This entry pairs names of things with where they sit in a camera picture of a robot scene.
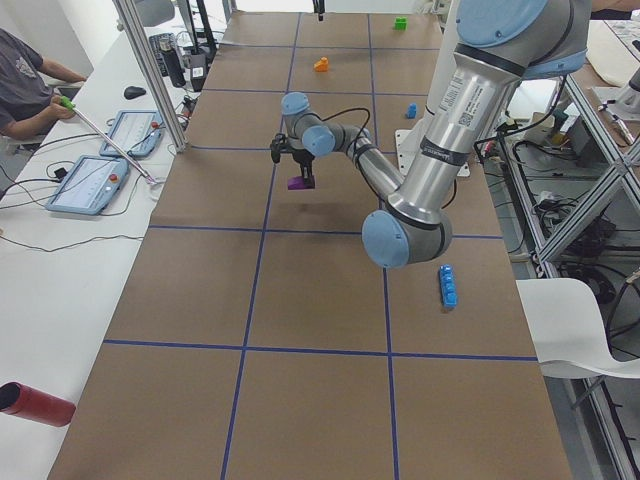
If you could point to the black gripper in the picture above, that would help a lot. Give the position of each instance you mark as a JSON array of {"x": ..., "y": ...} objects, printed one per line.
[{"x": 303, "y": 159}]

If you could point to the purple trapezoid block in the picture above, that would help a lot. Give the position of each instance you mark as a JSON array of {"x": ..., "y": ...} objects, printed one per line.
[{"x": 301, "y": 183}]

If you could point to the orange trapezoid block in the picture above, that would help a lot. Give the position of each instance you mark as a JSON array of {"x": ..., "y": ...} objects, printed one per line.
[{"x": 322, "y": 65}]

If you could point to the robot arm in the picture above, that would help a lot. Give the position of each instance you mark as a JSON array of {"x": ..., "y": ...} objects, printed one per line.
[{"x": 499, "y": 44}]

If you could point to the small blue block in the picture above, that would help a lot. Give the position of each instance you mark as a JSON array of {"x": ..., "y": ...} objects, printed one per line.
[{"x": 411, "y": 111}]

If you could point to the green block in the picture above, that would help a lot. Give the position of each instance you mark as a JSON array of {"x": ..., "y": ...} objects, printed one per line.
[{"x": 400, "y": 23}]

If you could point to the far teach pendant tablet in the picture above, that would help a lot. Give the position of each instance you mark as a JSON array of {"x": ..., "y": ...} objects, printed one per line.
[{"x": 137, "y": 132}]

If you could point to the teach pendant tablet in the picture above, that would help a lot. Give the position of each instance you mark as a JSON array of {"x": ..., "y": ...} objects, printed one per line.
[
  {"x": 137, "y": 132},
  {"x": 89, "y": 186}
]

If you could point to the brown paper table mat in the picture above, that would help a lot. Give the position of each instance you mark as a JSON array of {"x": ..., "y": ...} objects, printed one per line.
[{"x": 255, "y": 339}]

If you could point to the blue long block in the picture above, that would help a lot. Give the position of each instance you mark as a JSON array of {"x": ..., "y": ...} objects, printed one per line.
[{"x": 448, "y": 286}]

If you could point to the black computer mouse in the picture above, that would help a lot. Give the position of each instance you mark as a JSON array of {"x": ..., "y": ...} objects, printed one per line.
[{"x": 133, "y": 92}]

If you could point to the black keyboard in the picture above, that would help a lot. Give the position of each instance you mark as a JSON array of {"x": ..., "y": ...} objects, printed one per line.
[{"x": 158, "y": 44}]

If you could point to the near teach pendant tablet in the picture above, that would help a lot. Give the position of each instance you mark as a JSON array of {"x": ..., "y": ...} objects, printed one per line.
[{"x": 89, "y": 186}]

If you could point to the seated person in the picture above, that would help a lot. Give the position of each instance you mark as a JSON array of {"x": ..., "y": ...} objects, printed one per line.
[{"x": 29, "y": 107}]

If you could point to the white chair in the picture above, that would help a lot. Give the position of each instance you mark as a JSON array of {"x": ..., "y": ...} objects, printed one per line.
[{"x": 567, "y": 330}]

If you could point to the red cylinder tube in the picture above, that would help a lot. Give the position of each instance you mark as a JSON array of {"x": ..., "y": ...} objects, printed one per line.
[{"x": 28, "y": 403}]

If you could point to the aluminium frame post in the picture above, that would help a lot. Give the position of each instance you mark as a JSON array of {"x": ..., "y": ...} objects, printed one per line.
[{"x": 135, "y": 31}]

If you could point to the green handled metal stick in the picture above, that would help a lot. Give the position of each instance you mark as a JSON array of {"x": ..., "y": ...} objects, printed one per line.
[{"x": 69, "y": 105}]

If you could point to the aluminium frame rack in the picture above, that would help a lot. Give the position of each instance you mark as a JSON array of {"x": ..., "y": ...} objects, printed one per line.
[{"x": 566, "y": 191}]

